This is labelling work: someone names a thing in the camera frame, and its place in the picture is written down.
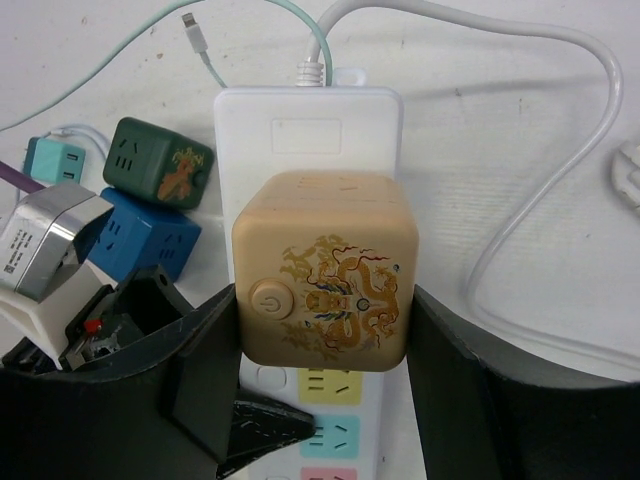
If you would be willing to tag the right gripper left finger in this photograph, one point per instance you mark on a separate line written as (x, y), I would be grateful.
(160, 408)

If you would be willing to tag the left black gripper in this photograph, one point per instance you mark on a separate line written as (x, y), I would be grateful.
(84, 320)

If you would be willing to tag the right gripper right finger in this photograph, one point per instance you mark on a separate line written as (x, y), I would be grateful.
(486, 409)

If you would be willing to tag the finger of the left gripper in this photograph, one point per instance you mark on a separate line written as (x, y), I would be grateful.
(262, 425)

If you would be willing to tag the blue cube plug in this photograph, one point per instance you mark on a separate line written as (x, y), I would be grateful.
(140, 235)

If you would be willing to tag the dark green dragon charger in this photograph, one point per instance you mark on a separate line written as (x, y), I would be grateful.
(158, 165)

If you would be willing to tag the teal cube plug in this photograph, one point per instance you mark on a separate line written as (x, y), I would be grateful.
(52, 162)

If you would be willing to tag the wooden beige cube plug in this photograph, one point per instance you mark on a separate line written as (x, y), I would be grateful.
(324, 271)

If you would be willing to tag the white power strip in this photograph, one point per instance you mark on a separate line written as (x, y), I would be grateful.
(263, 131)

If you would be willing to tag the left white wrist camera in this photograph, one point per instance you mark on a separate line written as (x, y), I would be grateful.
(44, 244)

